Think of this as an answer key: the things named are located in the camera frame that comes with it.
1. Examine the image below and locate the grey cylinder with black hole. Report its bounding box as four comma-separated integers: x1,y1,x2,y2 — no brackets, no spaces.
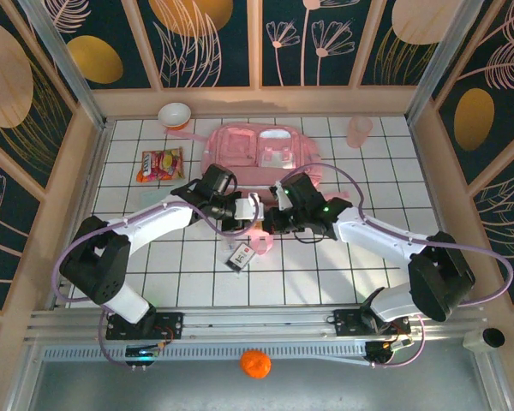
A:
462,327,506,352

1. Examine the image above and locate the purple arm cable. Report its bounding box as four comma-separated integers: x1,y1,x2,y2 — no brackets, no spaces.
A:
276,163,514,370
53,194,262,369

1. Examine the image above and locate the pink student backpack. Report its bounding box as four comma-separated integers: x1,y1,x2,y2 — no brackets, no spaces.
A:
164,122,353,258

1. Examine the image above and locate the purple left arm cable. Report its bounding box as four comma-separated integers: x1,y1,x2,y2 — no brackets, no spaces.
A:
53,194,262,369

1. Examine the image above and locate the aluminium frame post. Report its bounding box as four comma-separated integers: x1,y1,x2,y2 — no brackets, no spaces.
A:
19,0,111,129
404,0,485,125

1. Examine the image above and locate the orange fruit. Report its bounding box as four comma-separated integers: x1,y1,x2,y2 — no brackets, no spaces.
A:
239,348,272,381

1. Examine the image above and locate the white orange bowl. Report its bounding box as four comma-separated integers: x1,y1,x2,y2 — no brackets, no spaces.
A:
157,101,193,131

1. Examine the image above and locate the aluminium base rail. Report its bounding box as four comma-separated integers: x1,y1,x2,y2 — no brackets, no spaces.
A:
24,306,489,343

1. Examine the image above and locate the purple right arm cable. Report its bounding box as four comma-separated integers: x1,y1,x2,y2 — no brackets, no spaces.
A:
276,163,514,370

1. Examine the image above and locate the small circuit board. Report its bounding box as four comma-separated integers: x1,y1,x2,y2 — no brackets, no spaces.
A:
123,345,162,366
365,337,415,367

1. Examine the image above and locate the colourful candy bag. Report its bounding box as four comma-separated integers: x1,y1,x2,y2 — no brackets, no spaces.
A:
135,146,185,184

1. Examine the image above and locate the slotted grey cable duct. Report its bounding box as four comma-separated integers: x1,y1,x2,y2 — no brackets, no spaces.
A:
40,340,416,365

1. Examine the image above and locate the black white small box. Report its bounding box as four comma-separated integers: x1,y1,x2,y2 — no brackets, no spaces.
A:
225,241,258,273

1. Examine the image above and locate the pink translucent cup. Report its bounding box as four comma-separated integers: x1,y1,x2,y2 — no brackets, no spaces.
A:
346,116,374,149

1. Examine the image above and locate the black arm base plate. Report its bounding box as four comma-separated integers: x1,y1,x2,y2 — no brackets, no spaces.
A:
105,312,185,342
333,308,412,339

